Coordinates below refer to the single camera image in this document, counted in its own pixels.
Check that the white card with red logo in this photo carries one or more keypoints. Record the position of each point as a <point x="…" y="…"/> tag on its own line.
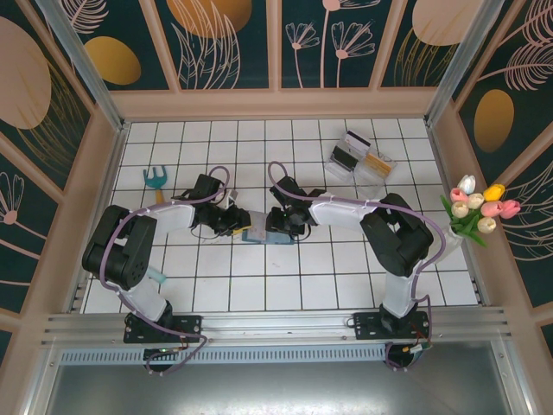
<point x="258" y="225"/>

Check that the clear blue plastic box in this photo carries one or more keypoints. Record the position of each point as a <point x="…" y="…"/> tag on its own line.
<point x="281" y="238"/>

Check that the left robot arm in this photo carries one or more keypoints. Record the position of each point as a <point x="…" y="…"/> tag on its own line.
<point x="125" y="255"/>

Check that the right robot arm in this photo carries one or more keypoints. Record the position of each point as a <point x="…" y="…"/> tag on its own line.
<point x="397" y="242"/>

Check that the black card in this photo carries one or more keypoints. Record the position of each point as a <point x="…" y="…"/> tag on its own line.
<point x="344" y="159"/>

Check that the clear acrylic card organizer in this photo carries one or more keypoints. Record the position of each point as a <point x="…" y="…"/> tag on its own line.
<point x="360" y="175"/>

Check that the white card with purple stripe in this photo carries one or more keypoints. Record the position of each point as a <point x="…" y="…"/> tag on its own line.
<point x="358" y="140"/>

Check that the white and gold card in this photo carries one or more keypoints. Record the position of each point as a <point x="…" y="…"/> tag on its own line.
<point x="381" y="163"/>

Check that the teal garden hand fork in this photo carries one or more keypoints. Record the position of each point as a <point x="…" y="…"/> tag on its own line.
<point x="156" y="183"/>

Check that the white flower vase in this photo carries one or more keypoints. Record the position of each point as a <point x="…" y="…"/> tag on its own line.
<point x="453" y="244"/>

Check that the artificial tulip bouquet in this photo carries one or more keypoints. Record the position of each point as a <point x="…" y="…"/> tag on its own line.
<point x="475" y="207"/>

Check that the aluminium table rail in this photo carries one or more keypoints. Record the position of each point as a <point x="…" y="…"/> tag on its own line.
<point x="276" y="326"/>

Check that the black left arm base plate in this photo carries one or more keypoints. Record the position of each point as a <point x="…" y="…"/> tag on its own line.
<point x="190" y="326"/>

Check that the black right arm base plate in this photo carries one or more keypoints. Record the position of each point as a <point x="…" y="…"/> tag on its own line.
<point x="365" y="325"/>

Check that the aluminium frame post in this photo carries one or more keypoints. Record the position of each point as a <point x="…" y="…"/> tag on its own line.
<point x="86" y="65"/>
<point x="464" y="60"/>

